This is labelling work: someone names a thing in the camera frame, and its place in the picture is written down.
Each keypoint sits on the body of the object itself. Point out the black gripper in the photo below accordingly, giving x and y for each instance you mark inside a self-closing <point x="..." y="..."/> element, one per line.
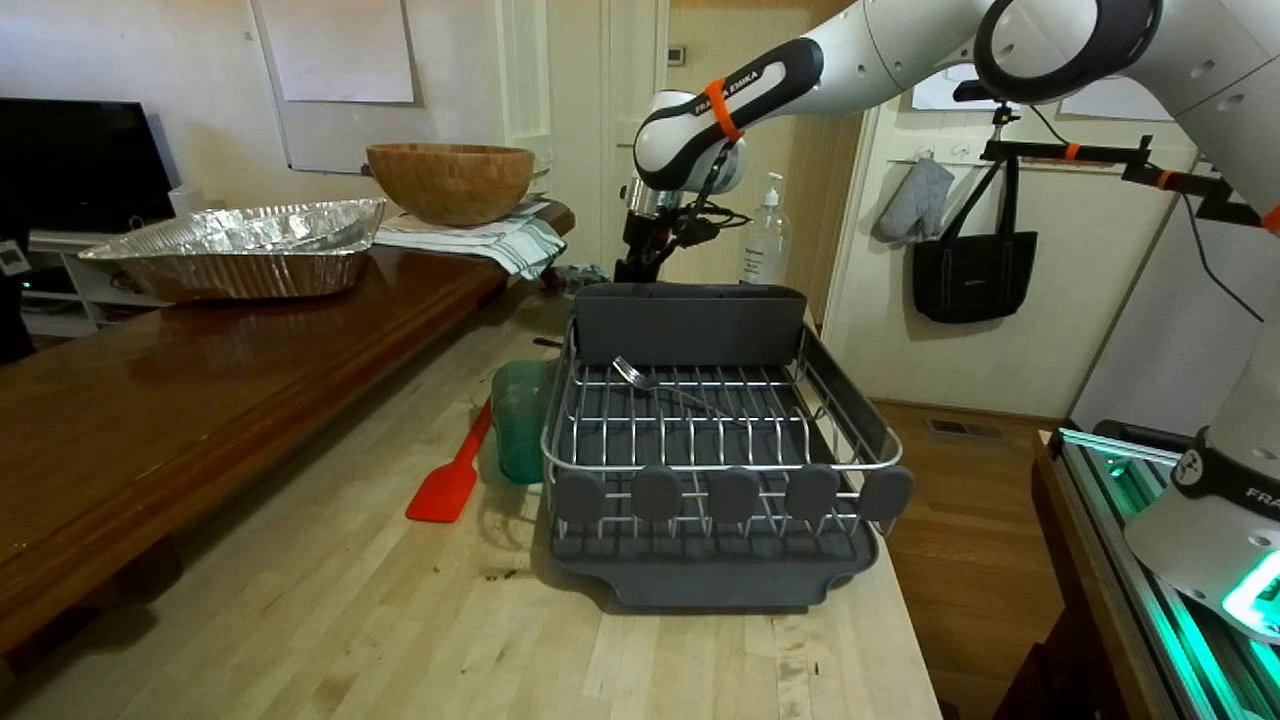
<point x="661" y="227"/>

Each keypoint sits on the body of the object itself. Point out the metal fork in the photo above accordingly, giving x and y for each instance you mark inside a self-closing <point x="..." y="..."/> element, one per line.
<point x="626" y="370"/>

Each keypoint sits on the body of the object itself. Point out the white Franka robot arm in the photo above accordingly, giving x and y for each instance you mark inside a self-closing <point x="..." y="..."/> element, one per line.
<point x="865" y="54"/>

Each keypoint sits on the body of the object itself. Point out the grey dish rack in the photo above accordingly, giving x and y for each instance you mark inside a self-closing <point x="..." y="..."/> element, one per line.
<point x="694" y="325"/>

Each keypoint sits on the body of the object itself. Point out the clear soap dispenser bottle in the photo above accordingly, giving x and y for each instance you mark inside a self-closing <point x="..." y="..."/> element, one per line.
<point x="767" y="242"/>

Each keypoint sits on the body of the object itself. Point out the white panelled door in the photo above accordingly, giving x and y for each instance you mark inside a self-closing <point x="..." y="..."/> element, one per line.
<point x="586" y="135"/>

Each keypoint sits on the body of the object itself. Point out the striped kitchen towel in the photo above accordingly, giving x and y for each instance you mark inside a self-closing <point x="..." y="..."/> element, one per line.
<point x="493" y="245"/>

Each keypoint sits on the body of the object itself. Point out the green plastic cup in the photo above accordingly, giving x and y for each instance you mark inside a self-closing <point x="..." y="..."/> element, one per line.
<point x="520" y="427"/>

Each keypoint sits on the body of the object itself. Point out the brown wooden bowl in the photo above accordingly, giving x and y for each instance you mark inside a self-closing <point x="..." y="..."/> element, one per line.
<point x="450" y="187"/>

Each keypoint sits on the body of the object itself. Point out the grey oven mitt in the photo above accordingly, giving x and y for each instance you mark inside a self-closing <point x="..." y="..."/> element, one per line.
<point x="915" y="203"/>

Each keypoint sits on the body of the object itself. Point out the red silicone spatula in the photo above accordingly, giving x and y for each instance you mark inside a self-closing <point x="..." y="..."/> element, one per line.
<point x="443" y="495"/>

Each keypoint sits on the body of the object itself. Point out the black tote bag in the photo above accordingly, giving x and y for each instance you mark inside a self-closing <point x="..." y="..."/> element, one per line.
<point x="974" y="272"/>

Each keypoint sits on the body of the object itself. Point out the aluminium foil tray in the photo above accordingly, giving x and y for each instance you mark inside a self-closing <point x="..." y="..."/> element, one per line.
<point x="240" y="254"/>

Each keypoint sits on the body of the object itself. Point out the dark wooden table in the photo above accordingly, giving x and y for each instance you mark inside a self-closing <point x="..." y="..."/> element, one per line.
<point x="201" y="403"/>

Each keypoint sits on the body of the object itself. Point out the leaning white board panel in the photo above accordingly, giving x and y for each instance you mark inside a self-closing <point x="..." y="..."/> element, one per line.
<point x="1174" y="333"/>

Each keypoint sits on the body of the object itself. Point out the black monitor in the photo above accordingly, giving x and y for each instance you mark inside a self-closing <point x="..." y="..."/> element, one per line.
<point x="82" y="166"/>

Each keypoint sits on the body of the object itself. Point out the white shelf unit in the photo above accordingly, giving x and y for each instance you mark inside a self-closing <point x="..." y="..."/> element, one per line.
<point x="66" y="309"/>

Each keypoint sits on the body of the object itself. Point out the wall light switch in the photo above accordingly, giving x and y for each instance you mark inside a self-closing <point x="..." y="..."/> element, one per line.
<point x="676" y="54"/>

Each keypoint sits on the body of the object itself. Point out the black stereo camera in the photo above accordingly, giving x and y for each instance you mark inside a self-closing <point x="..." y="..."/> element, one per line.
<point x="974" y="92"/>

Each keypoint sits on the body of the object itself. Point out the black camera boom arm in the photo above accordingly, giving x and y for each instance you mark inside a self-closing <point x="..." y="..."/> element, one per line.
<point x="1105" y="157"/>

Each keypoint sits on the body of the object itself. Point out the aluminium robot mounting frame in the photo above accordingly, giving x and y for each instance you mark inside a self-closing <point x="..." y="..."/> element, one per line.
<point x="1134" y="587"/>

